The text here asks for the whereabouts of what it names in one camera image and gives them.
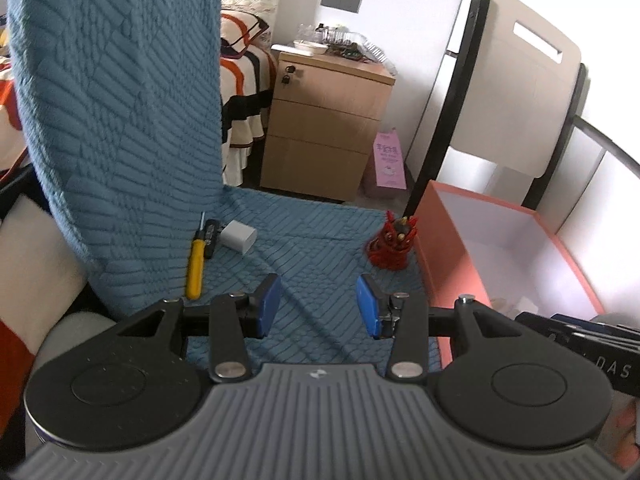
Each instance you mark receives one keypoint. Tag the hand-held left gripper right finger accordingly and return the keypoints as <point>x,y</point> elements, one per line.
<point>367,305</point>

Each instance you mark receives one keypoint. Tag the yellow screwdriver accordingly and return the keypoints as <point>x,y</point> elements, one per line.
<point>195,270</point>

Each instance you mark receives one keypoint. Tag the dark metal rail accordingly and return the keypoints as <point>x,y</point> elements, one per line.
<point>610,142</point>

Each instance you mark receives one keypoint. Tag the grey wall switch panel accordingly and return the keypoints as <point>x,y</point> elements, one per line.
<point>341,1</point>

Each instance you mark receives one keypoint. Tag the black lighter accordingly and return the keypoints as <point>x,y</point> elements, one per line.
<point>212,237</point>

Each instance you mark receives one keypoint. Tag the pink cardboard box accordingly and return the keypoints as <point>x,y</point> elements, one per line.
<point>440,240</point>

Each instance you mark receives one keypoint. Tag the white folding chair black frame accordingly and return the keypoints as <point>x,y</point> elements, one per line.
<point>520,85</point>

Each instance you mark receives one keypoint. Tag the red lion figurine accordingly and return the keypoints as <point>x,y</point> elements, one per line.
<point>392,250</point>

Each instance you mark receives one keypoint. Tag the wooden nightstand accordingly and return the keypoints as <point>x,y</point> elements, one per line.
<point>320,125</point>

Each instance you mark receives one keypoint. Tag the pink paper bag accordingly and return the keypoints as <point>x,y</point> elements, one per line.
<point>387,165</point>

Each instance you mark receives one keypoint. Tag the blue textured blanket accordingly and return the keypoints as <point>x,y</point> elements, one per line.
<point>125,110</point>

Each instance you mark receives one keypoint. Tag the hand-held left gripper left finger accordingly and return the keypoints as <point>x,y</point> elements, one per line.
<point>267,305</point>

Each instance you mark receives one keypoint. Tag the clear plastic containers clutter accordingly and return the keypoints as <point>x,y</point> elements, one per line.
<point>350,42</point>

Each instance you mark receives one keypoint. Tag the orange black striped bedspread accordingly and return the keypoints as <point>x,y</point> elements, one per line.
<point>240,85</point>

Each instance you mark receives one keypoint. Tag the white bowl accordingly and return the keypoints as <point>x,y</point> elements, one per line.
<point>310,47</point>

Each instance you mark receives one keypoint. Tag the person's right hand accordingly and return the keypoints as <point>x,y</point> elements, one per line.
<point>627,425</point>

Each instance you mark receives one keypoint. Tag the white charger plug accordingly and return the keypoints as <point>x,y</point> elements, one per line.
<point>237,237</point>

